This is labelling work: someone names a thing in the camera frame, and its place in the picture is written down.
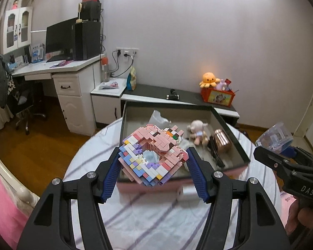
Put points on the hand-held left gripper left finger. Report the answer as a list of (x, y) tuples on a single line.
[(110, 179)]

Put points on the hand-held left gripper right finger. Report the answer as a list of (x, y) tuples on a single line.
[(198, 177)]

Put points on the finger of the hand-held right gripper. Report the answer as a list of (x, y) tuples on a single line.
[(290, 153), (271, 158)]

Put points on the clear round container teal base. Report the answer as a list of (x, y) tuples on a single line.
[(275, 135)]

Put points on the small doll figurine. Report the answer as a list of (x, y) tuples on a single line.
[(198, 132)]

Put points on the pastel building block model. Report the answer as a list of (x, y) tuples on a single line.
[(156, 151)]

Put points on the pink storage box dark rim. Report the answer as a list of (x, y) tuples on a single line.
[(177, 113)]

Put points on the person's right hand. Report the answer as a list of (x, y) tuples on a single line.
[(294, 218)]

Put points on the white cylinder bottle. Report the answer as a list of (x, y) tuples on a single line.
[(189, 194)]

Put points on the rose gold metal canister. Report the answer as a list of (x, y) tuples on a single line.
[(221, 140)]

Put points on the clear plastic bag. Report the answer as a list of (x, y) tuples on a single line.
[(159, 118)]

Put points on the white nightstand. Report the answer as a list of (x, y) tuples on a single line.
[(107, 104)]

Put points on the red toy box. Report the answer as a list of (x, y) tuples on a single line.
[(219, 97)]

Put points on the small black device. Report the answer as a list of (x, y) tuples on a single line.
[(172, 95)]

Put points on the small purple plush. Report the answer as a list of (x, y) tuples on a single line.
[(221, 86)]

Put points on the low cabinet dark top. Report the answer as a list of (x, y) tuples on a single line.
[(151, 93)]

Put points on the orange octopus plush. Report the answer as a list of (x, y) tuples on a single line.
[(210, 79)]

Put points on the yellow snack bag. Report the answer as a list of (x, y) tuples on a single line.
[(131, 79)]

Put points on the white computer desk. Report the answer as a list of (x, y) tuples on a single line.
[(73, 83)]

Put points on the water bottle orange lid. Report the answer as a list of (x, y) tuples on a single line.
[(105, 69)]

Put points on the pink blanket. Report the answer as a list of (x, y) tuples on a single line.
[(2, 208)]

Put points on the black office chair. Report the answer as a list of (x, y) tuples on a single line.
[(26, 104)]

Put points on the black computer tower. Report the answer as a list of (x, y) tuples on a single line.
[(87, 40)]

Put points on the blue and white boxes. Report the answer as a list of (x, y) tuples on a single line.
[(37, 53)]

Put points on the grey patterned jacket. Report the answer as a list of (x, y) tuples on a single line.
[(0, 80)]

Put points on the black computer monitor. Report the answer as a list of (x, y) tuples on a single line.
[(60, 39)]

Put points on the black speaker box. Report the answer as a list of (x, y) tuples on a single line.
[(91, 11)]

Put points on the white hutch cabinet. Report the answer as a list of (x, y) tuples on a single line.
[(17, 28)]

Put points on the cream bed frame post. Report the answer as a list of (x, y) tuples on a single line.
[(20, 190)]

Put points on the white wall outlet strip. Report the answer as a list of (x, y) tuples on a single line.
[(127, 53)]

